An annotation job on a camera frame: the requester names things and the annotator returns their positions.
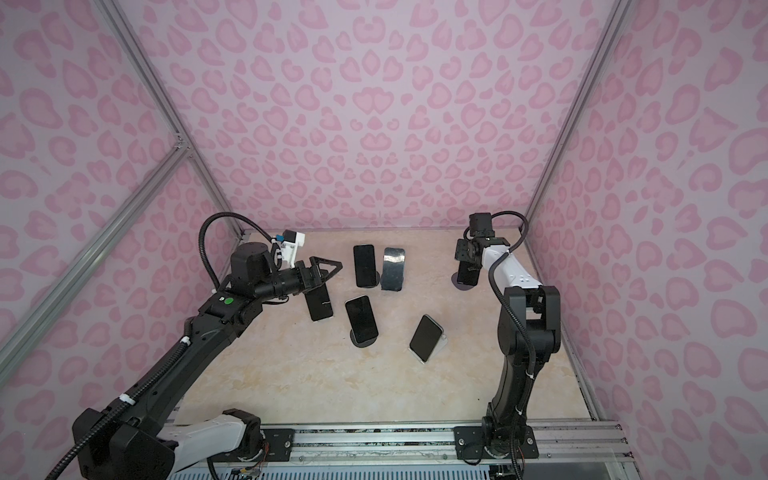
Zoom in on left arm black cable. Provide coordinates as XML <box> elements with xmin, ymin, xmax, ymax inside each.
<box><xmin>198</xmin><ymin>211</ymin><xmax>280</xmax><ymax>295</ymax></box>

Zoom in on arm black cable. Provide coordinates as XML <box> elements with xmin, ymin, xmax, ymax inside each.
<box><xmin>198</xmin><ymin>211</ymin><xmax>280</xmax><ymax>295</ymax></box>
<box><xmin>479</xmin><ymin>210</ymin><xmax>538</xmax><ymax>385</ymax></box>

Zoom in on black round phone stand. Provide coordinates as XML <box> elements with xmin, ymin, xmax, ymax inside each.
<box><xmin>350</xmin><ymin>327</ymin><xmax>379</xmax><ymax>348</ymax></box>

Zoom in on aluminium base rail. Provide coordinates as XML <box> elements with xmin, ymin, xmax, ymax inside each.
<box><xmin>161</xmin><ymin>419</ymin><xmax>640</xmax><ymax>480</ymax></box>

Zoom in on grey round phone stand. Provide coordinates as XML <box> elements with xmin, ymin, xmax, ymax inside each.
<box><xmin>451</xmin><ymin>273</ymin><xmax>474</xmax><ymax>291</ymax></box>

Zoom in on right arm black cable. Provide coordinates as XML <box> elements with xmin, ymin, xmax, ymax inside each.
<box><xmin>479</xmin><ymin>210</ymin><xmax>538</xmax><ymax>385</ymax></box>

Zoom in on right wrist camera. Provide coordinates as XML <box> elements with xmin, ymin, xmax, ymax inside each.
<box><xmin>466</xmin><ymin>212</ymin><xmax>495</xmax><ymax>239</ymax></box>

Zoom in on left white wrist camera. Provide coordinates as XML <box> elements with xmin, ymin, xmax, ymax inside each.
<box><xmin>276</xmin><ymin>230</ymin><xmax>306</xmax><ymax>268</ymax></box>

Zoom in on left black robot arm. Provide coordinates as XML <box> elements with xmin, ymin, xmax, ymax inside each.
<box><xmin>47</xmin><ymin>242</ymin><xmax>343</xmax><ymax>479</ymax></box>

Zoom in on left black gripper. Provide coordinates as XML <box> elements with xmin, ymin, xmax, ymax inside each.
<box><xmin>255</xmin><ymin>257</ymin><xmax>342</xmax><ymax>304</ymax></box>

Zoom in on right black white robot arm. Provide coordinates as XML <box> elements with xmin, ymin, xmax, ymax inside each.
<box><xmin>455</xmin><ymin>238</ymin><xmax>561</xmax><ymax>468</ymax></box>

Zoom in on black phone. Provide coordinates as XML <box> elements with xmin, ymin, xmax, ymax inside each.
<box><xmin>409</xmin><ymin>315</ymin><xmax>444</xmax><ymax>363</ymax></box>
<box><xmin>457</xmin><ymin>261</ymin><xmax>482</xmax><ymax>287</ymax></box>
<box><xmin>345</xmin><ymin>296</ymin><xmax>378</xmax><ymax>329</ymax></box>
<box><xmin>353</xmin><ymin>244</ymin><xmax>379</xmax><ymax>288</ymax></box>
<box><xmin>304</xmin><ymin>284</ymin><xmax>334</xmax><ymax>322</ymax></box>

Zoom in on white folding phone stand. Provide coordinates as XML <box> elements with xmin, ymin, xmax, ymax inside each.
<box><xmin>432</xmin><ymin>333</ymin><xmax>448</xmax><ymax>355</ymax></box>

